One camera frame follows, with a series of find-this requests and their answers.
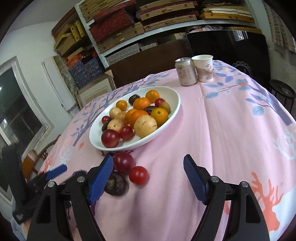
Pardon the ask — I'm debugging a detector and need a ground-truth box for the wooden chair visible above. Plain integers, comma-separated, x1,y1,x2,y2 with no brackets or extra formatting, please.
22,135,60,182

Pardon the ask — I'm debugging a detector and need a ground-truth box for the small orange fruit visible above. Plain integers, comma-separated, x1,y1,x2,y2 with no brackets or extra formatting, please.
116,100,127,111

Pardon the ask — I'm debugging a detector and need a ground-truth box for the yellow orange persimmon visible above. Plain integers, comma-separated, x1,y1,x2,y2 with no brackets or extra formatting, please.
151,108,169,126

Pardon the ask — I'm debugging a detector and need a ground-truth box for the orange tangerine in plate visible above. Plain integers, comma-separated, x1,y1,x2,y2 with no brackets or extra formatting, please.
145,89,159,103

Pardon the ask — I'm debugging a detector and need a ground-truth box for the large orange tangerine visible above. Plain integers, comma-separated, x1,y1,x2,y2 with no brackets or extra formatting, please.
128,110,149,128

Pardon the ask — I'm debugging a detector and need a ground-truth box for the black folded table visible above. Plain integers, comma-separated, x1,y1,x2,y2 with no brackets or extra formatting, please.
187,30,271,89

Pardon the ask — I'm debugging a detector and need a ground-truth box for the white metal shelf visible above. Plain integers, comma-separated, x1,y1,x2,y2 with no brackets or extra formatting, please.
74,1,256,68

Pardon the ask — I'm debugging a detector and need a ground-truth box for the red cherry tomato on cloth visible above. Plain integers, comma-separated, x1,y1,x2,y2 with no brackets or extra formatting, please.
129,166,149,185

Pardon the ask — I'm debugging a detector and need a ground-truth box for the pale yellow pear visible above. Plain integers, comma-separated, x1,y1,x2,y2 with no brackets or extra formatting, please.
133,115,158,138

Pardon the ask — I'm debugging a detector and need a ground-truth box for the window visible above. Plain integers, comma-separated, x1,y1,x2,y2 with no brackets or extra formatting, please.
0,56,55,202

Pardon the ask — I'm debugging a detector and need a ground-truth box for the red cherry tomato in plate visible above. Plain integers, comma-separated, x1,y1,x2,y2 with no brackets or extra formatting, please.
154,98,165,107

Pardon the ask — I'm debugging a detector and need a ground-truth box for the small tan longan fruit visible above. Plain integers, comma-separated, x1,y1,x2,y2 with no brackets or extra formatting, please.
109,108,121,119

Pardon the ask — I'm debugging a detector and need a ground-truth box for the brown kiwi fruit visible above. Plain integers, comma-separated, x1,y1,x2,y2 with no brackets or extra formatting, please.
159,101,171,114

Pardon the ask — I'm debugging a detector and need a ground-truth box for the white oval plate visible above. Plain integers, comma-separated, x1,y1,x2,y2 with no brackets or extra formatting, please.
89,86,181,152

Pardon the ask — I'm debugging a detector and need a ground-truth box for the red plum in plate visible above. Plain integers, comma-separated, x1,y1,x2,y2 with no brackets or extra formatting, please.
101,129,120,148

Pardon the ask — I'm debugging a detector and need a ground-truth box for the dark brown wooden board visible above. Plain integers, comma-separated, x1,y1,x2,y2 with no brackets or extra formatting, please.
107,38,192,88

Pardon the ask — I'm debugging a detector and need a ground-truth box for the cardboard box framed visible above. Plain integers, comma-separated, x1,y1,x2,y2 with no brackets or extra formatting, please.
76,70,116,109

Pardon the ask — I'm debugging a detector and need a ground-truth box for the red cherry tomato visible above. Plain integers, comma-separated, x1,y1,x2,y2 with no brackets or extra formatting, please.
129,166,149,185
119,126,134,141
154,98,165,107

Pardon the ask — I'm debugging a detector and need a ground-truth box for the black round stool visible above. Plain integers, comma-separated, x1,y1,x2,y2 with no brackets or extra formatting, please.
269,79,295,113

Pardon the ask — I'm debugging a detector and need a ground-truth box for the pink patterned tablecloth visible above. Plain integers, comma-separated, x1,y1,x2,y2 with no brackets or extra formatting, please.
41,60,295,240

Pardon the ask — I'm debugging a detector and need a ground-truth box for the white paper cup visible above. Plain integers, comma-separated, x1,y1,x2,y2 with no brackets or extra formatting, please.
191,55,213,83

